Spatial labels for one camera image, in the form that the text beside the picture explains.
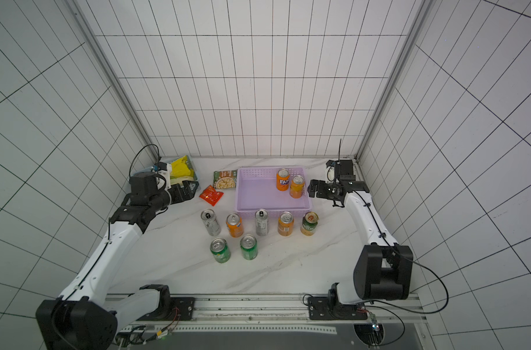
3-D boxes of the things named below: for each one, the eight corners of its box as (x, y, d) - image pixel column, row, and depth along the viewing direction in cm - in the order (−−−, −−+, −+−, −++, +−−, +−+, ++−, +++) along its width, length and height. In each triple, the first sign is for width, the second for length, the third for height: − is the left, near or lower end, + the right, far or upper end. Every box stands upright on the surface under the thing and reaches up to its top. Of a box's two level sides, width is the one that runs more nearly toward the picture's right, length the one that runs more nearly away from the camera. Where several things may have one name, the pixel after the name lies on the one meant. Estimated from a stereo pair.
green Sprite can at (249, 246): (242, 260, 85) (239, 250, 77) (243, 245, 89) (240, 234, 81) (257, 260, 85) (256, 250, 77) (258, 245, 89) (257, 234, 81)
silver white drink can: (207, 236, 92) (199, 221, 81) (209, 225, 95) (202, 208, 84) (220, 236, 92) (214, 221, 81) (222, 225, 95) (216, 208, 84)
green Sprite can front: (214, 263, 84) (209, 254, 76) (217, 248, 88) (211, 238, 80) (229, 263, 84) (225, 254, 76) (231, 248, 88) (227, 238, 80)
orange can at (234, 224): (228, 238, 91) (224, 226, 82) (230, 225, 95) (226, 212, 86) (242, 238, 91) (240, 226, 82) (243, 225, 95) (241, 212, 86)
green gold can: (301, 236, 91) (304, 225, 83) (299, 222, 95) (302, 211, 87) (315, 236, 91) (320, 225, 83) (313, 222, 95) (317, 211, 87)
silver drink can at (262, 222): (255, 235, 92) (253, 220, 81) (257, 224, 95) (255, 207, 84) (267, 236, 91) (266, 221, 80) (268, 225, 95) (268, 208, 84)
